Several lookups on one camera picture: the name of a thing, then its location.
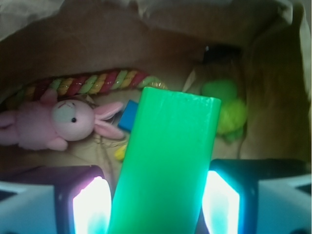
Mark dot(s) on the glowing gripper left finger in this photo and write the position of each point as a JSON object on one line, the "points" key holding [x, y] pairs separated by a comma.
{"points": [[54, 200]]}

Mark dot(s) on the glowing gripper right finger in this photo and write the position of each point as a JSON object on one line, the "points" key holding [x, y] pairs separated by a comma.
{"points": [[258, 196]]}

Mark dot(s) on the green wooden block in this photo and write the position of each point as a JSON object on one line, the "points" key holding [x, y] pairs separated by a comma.
{"points": [[163, 175]]}

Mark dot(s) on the blue wooden block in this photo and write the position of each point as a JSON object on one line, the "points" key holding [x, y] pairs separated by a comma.
{"points": [[128, 116]]}

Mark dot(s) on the pink plush bunny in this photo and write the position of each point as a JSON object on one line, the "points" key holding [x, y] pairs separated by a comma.
{"points": [[50, 124]]}

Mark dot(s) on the green fuzzy plush toy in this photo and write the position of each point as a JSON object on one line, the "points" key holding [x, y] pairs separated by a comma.
{"points": [[233, 112]]}

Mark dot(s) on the multicolour twisted rope toy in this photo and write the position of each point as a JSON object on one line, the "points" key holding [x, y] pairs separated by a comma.
{"points": [[93, 84]]}

